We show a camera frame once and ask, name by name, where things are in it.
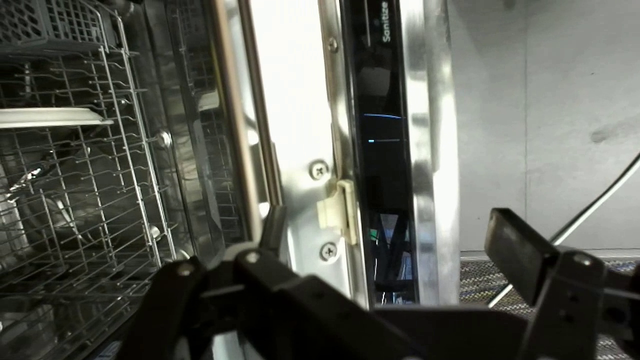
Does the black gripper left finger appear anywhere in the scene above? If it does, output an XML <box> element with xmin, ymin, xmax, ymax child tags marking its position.
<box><xmin>233</xmin><ymin>249</ymin><xmax>425</xmax><ymax>360</ymax></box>

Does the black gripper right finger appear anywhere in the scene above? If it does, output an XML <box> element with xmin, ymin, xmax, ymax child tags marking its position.
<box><xmin>483</xmin><ymin>208</ymin><xmax>557</xmax><ymax>306</ymax></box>

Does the lower dishwasher rack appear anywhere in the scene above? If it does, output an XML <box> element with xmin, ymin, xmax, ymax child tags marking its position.
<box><xmin>0</xmin><ymin>0</ymin><xmax>183</xmax><ymax>360</ymax></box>

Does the white plate in dishwasher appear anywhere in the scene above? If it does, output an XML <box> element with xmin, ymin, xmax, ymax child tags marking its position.
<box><xmin>0</xmin><ymin>105</ymin><xmax>111</xmax><ymax>129</ymax></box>

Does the stainless dishwasher door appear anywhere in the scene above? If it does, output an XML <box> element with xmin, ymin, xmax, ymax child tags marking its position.
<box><xmin>205</xmin><ymin>0</ymin><xmax>460</xmax><ymax>307</ymax></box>

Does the white cable on floor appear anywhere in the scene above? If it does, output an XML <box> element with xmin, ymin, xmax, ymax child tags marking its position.
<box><xmin>487</xmin><ymin>152</ymin><xmax>640</xmax><ymax>310</ymax></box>

